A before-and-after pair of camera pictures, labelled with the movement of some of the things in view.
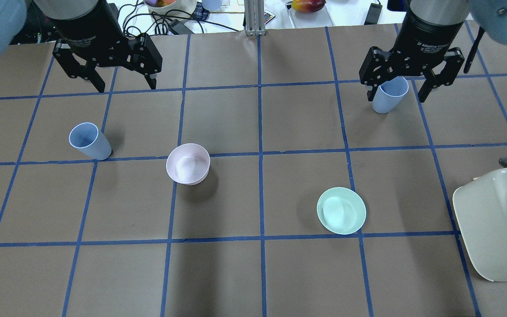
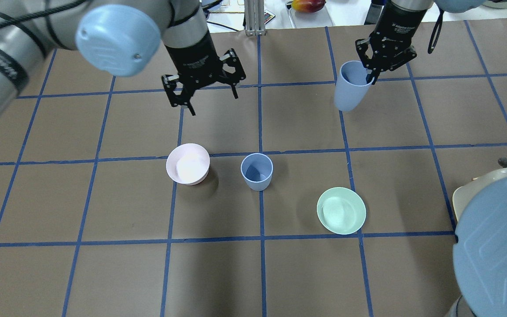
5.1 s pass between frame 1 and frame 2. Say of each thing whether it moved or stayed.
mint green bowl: stayed
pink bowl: stayed
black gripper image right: moved
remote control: stayed
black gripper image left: moved
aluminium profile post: stayed
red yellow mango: stayed
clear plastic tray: stayed
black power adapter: stayed
